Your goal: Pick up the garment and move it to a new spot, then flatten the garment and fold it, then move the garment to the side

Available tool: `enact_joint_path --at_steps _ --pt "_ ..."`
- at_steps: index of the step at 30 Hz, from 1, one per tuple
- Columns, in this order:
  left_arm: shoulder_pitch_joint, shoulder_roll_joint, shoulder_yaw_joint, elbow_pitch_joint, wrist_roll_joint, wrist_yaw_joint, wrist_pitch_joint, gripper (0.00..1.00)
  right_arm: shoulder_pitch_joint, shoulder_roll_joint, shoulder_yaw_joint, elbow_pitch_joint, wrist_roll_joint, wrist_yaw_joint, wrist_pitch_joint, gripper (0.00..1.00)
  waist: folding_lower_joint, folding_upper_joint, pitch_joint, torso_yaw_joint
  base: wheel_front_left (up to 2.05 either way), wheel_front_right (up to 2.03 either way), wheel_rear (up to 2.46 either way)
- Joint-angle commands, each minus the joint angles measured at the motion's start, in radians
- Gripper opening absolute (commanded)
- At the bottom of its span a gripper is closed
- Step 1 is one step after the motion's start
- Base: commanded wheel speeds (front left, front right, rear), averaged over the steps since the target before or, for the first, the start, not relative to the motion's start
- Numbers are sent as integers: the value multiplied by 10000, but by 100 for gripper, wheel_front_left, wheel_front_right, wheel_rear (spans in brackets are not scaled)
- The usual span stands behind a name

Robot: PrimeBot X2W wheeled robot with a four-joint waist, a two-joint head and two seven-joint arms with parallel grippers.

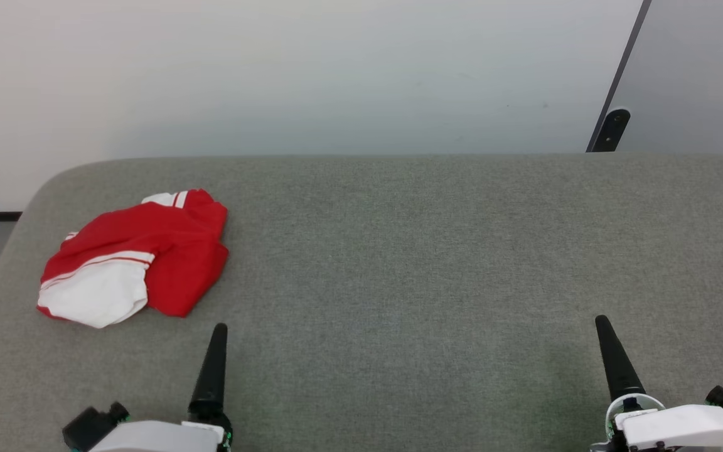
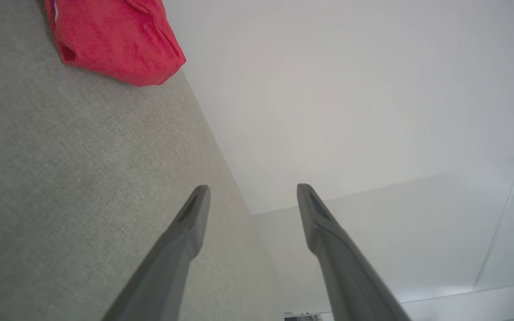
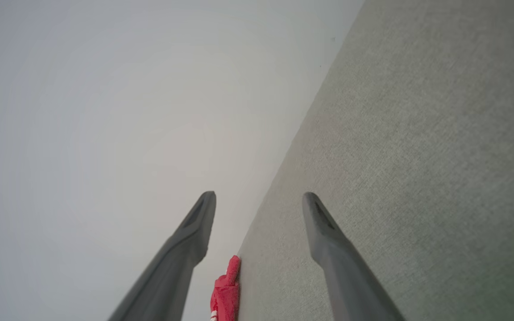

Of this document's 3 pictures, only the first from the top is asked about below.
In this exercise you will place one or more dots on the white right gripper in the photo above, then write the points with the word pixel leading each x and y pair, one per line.
pixel 681 427

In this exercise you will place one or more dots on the black door stop bracket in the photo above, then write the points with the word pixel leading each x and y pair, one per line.
pixel 611 129

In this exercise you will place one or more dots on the grey door panel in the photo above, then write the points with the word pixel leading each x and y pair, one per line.
pixel 700 69

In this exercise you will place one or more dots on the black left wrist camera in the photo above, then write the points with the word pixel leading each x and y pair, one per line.
pixel 88 427

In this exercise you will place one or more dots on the red and white shirt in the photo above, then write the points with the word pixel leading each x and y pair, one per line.
pixel 179 251

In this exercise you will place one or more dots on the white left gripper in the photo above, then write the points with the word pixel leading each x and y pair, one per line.
pixel 154 438

